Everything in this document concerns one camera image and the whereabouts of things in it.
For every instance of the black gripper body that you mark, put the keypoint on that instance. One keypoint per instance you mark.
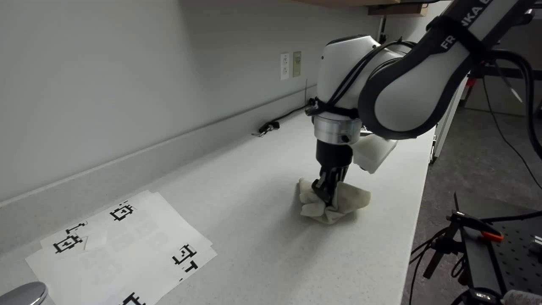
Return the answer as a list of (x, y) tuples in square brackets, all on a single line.
[(334, 163)]

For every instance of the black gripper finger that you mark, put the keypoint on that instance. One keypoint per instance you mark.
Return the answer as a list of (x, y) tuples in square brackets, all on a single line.
[(330, 195), (320, 188)]

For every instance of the beige wiping cloth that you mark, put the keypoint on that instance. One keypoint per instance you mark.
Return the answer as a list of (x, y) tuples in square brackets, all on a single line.
[(344, 202)]

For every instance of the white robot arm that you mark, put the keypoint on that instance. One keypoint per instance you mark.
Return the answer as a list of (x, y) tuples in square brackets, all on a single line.
[(371, 95)]

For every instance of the white marker paper sheet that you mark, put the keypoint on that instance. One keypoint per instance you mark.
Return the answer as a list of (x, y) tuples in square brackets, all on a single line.
[(132, 252)]

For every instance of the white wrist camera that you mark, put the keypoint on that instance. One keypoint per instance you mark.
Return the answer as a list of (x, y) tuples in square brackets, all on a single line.
[(369, 151)]

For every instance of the white wall outlet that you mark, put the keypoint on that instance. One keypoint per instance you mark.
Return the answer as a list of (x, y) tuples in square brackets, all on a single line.
[(285, 66)]

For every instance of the black camera tripod stand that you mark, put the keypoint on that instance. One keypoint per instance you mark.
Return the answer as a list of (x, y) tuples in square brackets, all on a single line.
[(498, 252)]

